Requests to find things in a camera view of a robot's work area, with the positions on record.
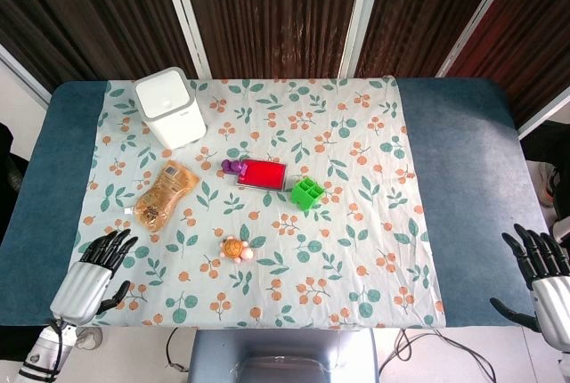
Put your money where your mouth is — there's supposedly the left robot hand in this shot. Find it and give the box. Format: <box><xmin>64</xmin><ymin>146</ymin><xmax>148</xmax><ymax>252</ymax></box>
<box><xmin>49</xmin><ymin>229</ymin><xmax>139</xmax><ymax>326</ymax></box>

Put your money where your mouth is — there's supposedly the blue table mat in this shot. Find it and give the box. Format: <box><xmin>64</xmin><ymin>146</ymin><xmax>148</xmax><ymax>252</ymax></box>
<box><xmin>0</xmin><ymin>77</ymin><xmax>550</xmax><ymax>329</ymax></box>

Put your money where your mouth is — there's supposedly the brown snack pouch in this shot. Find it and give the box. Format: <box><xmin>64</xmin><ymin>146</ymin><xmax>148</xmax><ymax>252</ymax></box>
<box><xmin>134</xmin><ymin>159</ymin><xmax>200</xmax><ymax>233</ymax></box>

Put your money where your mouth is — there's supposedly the orange turtle toy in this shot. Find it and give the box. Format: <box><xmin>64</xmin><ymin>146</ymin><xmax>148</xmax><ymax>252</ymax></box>
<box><xmin>219</xmin><ymin>235</ymin><xmax>255</xmax><ymax>265</ymax></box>

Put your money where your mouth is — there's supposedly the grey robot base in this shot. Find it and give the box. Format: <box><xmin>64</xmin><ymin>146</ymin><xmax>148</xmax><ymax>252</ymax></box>
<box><xmin>186</xmin><ymin>328</ymin><xmax>380</xmax><ymax>383</ymax></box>

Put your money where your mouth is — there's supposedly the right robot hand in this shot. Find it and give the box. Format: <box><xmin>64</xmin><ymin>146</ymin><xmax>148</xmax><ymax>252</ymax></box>
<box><xmin>489</xmin><ymin>223</ymin><xmax>570</xmax><ymax>352</ymax></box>

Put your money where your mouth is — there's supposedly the black cable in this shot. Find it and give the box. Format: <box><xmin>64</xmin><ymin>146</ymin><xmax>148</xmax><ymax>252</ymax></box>
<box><xmin>165</xmin><ymin>328</ymin><xmax>191</xmax><ymax>374</ymax></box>
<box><xmin>377</xmin><ymin>328</ymin><xmax>498</xmax><ymax>383</ymax></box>

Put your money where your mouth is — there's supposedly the green plastic block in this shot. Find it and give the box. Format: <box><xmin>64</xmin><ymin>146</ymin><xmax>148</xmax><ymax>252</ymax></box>
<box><xmin>290</xmin><ymin>176</ymin><xmax>327</xmax><ymax>211</ymax></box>

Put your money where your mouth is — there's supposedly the white square bin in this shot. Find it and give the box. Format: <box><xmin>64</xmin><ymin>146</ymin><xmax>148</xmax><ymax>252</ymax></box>
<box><xmin>134</xmin><ymin>67</ymin><xmax>208</xmax><ymax>151</ymax></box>

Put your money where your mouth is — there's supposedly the white folding screen frame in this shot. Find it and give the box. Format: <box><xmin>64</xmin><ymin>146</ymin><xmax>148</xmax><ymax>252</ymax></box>
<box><xmin>156</xmin><ymin>0</ymin><xmax>213</xmax><ymax>80</ymax></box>

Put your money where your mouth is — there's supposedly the floral tablecloth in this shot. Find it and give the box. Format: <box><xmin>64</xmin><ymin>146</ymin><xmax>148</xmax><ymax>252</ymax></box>
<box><xmin>76</xmin><ymin>75</ymin><xmax>446</xmax><ymax>330</ymax></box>

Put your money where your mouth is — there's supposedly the red ink pad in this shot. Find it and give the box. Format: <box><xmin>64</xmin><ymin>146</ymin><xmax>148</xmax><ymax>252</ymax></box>
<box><xmin>235</xmin><ymin>159</ymin><xmax>287</xmax><ymax>192</ymax></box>

